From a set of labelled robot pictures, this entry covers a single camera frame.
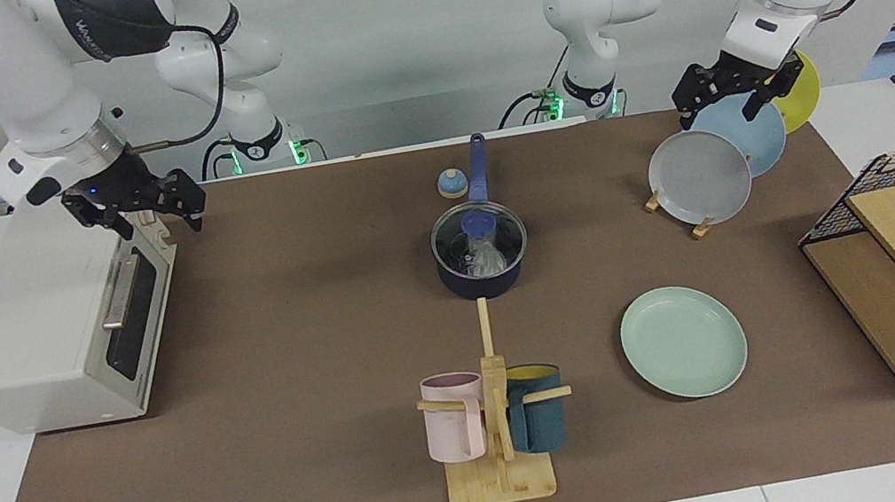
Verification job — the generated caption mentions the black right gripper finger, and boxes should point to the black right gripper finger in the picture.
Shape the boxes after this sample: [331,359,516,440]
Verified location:
[65,192,137,251]
[166,168,211,235]

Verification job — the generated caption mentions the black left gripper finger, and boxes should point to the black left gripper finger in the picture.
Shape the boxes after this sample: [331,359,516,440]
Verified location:
[668,62,718,133]
[737,56,813,122]

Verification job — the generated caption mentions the white vermicelli bundle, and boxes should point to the white vermicelli bundle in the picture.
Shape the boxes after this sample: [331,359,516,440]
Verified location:
[458,224,510,278]

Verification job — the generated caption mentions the glass lid with blue knob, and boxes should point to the glass lid with blue knob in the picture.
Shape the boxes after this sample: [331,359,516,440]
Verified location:
[425,194,534,283]

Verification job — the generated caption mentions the yellow plate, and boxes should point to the yellow plate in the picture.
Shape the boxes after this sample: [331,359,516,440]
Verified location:
[766,48,828,137]

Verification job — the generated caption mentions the light blue plate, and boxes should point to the light blue plate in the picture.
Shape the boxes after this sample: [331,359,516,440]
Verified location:
[677,86,793,188]

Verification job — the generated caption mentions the grey plate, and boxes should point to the grey plate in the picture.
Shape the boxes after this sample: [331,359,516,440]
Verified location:
[642,122,759,234]

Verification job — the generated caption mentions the wooden plate rack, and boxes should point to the wooden plate rack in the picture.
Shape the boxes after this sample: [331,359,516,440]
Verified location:
[641,174,718,247]

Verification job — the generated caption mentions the mint green plate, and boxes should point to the mint green plate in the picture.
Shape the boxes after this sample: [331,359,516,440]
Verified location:
[614,275,755,410]

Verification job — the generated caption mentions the white toaster oven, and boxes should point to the white toaster oven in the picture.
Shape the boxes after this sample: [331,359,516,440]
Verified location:
[0,179,204,441]

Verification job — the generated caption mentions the dark wooden board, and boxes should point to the dark wooden board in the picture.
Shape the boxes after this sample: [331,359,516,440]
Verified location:
[801,227,895,407]

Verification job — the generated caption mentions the dark blue saucepan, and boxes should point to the dark blue saucepan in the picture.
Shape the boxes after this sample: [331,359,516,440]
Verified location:
[414,128,538,307]

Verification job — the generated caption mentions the brown table mat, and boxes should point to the brown table mat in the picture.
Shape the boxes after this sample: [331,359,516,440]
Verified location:
[0,73,895,502]

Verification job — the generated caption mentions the pink mug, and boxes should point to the pink mug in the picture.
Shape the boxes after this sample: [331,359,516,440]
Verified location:
[418,368,495,468]

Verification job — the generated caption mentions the teal mug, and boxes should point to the teal mug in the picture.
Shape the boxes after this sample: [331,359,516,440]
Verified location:
[499,359,573,459]

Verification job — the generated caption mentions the wooden mug tree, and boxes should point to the wooden mug tree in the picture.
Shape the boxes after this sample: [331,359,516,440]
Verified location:
[401,286,588,502]

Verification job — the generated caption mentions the black right base cable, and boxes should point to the black right base cable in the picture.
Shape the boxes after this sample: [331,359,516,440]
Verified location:
[195,137,239,183]

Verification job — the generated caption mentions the black base cable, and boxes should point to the black base cable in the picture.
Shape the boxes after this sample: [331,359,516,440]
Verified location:
[487,43,580,131]
[195,137,239,183]

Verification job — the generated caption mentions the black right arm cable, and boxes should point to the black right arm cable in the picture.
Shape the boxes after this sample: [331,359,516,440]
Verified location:
[107,14,237,154]

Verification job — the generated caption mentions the black left base cable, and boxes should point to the black left base cable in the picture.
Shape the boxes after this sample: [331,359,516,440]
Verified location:
[487,43,580,131]

